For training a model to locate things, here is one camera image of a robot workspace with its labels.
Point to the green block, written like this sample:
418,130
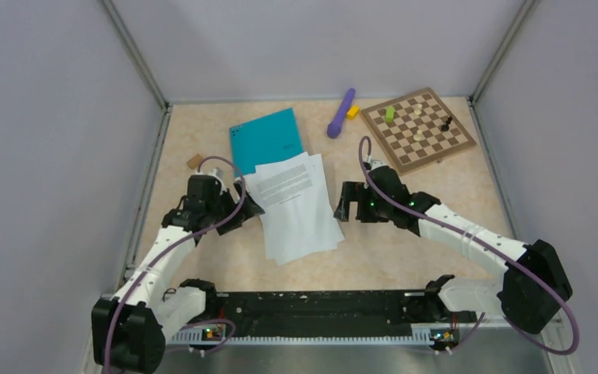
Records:
389,114

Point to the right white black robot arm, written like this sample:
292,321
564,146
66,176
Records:
519,271

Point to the black chess piece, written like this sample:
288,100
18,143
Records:
446,125

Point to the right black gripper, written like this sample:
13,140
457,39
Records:
357,192

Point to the wooden chessboard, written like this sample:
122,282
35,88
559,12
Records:
396,138

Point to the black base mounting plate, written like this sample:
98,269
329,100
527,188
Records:
339,314

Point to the aluminium front rail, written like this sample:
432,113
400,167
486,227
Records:
205,338

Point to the yellow block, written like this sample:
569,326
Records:
352,112

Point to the white printed paper stack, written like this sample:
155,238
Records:
298,218

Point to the purple cylindrical handle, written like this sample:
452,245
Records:
334,128

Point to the white chess piece lower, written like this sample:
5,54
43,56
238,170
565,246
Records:
419,136

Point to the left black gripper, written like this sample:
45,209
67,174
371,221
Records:
251,208

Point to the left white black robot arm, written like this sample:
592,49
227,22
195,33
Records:
132,328

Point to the teal folder black inside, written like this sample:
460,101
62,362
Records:
268,139

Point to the small brown wooden block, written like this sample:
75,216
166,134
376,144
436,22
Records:
194,161

